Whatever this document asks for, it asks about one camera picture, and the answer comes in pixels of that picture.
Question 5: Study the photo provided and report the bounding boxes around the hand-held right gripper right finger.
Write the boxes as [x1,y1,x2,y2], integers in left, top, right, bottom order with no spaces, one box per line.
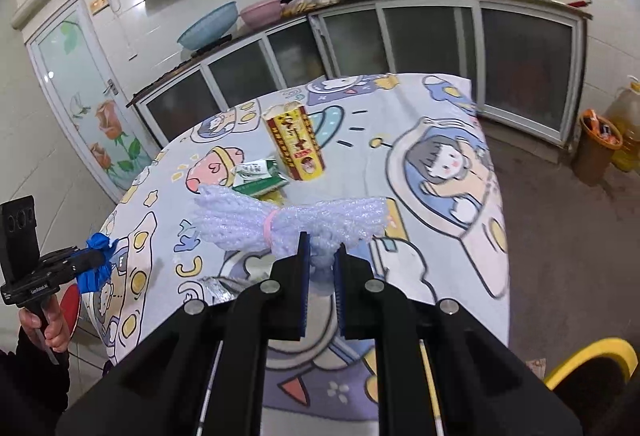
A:
[334,245,583,436]

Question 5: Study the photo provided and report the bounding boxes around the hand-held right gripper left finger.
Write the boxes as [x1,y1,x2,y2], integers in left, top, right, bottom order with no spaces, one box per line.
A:
[55,232,311,436]

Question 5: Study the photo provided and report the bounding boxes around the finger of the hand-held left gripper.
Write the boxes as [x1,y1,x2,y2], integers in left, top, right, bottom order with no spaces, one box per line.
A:
[39,248,106,285]

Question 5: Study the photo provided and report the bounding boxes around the blue glove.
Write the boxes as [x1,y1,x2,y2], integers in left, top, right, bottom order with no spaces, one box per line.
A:
[77,233,121,295]

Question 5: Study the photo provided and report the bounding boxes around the bubble wrap bundle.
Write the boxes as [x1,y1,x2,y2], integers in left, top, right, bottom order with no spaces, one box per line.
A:
[192,183,391,277]

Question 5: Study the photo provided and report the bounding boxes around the yellow rimmed black bin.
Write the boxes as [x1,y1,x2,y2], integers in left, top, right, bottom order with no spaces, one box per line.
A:
[542,337,638,436]

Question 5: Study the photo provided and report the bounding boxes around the person's left forearm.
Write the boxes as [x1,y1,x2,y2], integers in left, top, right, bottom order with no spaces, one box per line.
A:
[0,328,71,436]

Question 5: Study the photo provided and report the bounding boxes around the person's left hand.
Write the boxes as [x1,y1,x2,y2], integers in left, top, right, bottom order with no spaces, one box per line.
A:
[19,288,72,354]

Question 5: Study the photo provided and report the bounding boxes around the red round object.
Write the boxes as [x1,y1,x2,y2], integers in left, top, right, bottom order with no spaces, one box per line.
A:
[60,288,82,333]

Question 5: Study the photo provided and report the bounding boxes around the silver foil wrapper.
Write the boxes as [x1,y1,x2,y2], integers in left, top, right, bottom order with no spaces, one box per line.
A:
[202,277,251,305]

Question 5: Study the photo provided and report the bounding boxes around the green white packet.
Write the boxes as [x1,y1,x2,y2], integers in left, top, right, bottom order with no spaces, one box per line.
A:
[232,159,290,197]

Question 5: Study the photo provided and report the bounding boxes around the yellow red carton box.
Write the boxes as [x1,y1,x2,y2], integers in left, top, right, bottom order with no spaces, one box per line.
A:
[262,102,327,183]

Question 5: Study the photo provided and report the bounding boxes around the flower print glass door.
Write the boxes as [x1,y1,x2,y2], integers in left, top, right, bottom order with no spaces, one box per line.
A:
[25,0,161,204]

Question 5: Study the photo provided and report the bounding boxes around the black induction cooker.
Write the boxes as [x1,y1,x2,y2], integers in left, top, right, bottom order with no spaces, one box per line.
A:
[192,33,234,54]

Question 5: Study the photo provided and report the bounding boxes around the blue plastic basin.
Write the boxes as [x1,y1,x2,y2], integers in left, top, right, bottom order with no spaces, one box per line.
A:
[177,0,238,50]

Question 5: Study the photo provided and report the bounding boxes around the pink plastic basin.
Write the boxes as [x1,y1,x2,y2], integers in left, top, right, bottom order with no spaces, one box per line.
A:
[239,0,283,27]

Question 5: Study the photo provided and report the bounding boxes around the plastic bag of bread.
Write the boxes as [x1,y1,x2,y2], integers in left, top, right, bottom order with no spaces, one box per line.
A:
[280,0,341,16]

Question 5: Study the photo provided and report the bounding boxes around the brown waste basket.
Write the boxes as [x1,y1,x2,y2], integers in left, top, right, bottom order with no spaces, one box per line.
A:
[570,110,623,187]

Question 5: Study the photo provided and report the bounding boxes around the kitchen counter cabinet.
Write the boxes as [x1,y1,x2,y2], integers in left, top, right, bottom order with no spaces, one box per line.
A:
[125,0,593,151]

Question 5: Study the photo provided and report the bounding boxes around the large cooking oil bottle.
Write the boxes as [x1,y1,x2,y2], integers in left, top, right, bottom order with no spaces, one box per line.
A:
[607,76,640,173]

